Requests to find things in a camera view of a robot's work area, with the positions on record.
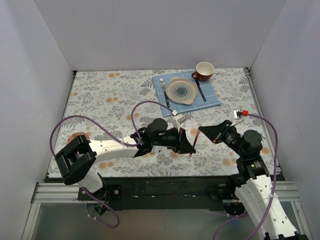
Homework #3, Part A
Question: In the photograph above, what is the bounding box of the red pen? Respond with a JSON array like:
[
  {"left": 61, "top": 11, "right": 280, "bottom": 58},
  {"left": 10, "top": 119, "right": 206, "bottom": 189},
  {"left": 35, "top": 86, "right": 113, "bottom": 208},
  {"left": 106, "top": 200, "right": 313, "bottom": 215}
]
[{"left": 189, "top": 139, "right": 197, "bottom": 157}]

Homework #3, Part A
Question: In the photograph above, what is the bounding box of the transparent pen cap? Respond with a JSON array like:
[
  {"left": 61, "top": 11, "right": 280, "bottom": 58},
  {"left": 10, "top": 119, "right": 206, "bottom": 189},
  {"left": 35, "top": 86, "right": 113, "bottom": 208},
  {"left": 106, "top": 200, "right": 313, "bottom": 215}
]
[{"left": 194, "top": 130, "right": 200, "bottom": 144}]

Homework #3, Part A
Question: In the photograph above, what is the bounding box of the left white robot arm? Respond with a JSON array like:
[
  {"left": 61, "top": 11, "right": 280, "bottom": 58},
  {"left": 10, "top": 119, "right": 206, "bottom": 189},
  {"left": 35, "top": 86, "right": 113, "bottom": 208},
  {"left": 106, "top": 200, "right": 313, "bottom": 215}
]
[{"left": 54, "top": 118, "right": 196, "bottom": 200}]

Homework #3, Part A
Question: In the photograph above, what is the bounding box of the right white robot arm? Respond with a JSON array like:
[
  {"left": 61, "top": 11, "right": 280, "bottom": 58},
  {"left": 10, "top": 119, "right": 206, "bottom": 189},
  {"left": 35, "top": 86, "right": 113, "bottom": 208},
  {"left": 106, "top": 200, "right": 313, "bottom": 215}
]
[{"left": 198, "top": 120, "right": 308, "bottom": 240}]

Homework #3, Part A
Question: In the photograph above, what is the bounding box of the blue checked cloth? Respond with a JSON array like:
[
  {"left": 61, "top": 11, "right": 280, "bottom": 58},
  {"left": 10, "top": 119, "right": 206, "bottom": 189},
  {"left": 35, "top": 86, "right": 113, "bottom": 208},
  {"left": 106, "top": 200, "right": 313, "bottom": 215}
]
[{"left": 151, "top": 70, "right": 222, "bottom": 114}]

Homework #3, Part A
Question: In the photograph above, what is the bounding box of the beige blue plate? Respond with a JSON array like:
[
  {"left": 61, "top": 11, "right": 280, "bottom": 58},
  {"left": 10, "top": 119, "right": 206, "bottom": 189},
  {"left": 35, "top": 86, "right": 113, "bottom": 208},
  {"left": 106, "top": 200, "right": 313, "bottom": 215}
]
[{"left": 166, "top": 77, "right": 198, "bottom": 105}]

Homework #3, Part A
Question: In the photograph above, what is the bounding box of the red white cup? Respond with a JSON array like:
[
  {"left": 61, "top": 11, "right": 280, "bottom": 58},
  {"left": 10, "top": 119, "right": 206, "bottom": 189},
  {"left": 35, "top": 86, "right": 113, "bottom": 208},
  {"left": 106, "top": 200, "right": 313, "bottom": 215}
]
[{"left": 191, "top": 62, "right": 215, "bottom": 82}]

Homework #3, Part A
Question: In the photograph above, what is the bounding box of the red patterned small bowl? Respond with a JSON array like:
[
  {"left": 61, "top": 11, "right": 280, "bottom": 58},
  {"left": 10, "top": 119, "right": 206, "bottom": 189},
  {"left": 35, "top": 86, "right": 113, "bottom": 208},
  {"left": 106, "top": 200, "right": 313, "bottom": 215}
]
[{"left": 66, "top": 131, "right": 90, "bottom": 145}]

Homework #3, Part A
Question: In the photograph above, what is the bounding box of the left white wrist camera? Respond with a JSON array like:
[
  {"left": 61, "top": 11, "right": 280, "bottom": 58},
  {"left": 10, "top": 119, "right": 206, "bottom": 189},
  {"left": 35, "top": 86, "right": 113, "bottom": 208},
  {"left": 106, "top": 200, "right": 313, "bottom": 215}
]
[{"left": 170, "top": 114, "right": 188, "bottom": 131}]

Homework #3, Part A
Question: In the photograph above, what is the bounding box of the knife with black handle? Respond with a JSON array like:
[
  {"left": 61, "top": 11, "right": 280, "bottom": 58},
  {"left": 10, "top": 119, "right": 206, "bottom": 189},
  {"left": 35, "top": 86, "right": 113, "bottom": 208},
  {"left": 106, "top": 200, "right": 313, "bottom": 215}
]
[{"left": 195, "top": 79, "right": 207, "bottom": 102}]

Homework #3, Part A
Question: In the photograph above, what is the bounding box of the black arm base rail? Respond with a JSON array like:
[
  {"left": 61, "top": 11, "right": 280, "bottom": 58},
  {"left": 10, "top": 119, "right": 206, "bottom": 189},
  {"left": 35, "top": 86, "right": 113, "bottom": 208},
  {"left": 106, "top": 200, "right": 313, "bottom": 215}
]
[{"left": 92, "top": 174, "right": 245, "bottom": 216}]

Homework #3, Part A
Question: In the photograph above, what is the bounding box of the fork with black handle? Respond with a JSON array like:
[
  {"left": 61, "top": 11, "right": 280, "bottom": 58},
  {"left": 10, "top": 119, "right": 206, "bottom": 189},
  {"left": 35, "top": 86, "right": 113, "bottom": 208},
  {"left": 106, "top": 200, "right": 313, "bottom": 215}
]
[{"left": 159, "top": 78, "right": 170, "bottom": 108}]

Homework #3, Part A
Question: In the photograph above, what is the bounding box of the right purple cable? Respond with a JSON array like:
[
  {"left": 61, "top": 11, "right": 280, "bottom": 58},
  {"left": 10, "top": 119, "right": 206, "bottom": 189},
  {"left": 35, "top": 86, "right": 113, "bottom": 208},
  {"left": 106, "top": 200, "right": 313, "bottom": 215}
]
[{"left": 212, "top": 113, "right": 280, "bottom": 240}]

